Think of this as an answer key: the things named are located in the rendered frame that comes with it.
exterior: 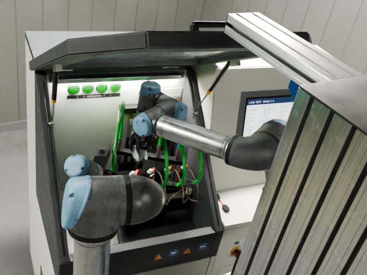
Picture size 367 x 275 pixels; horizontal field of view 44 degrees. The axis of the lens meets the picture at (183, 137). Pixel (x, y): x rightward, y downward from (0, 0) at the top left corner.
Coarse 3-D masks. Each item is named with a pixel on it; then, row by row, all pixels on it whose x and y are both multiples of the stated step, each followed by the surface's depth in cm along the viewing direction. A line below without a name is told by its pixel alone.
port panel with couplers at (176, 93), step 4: (164, 88) 209; (168, 88) 209; (172, 88) 210; (176, 88) 211; (180, 88) 212; (164, 92) 210; (168, 92) 211; (172, 92) 212; (176, 92) 212; (180, 92) 213; (172, 96) 213; (176, 96) 214; (180, 96) 215; (180, 100) 213; (156, 136) 221
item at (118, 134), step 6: (120, 108) 176; (120, 114) 173; (120, 120) 171; (120, 126) 170; (120, 132) 203; (120, 138) 204; (114, 144) 167; (114, 150) 167; (114, 156) 167; (114, 162) 167; (114, 168) 168
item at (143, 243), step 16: (144, 240) 186; (160, 240) 187; (176, 240) 189; (192, 240) 193; (208, 240) 197; (112, 256) 179; (128, 256) 183; (144, 256) 187; (176, 256) 195; (192, 256) 200; (112, 272) 184; (128, 272) 189
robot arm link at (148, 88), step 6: (144, 84) 163; (150, 84) 164; (156, 84) 165; (144, 90) 162; (150, 90) 162; (156, 90) 162; (144, 96) 163; (150, 96) 163; (156, 96) 162; (138, 102) 167; (144, 102) 164; (150, 102) 163; (138, 108) 168; (144, 108) 166
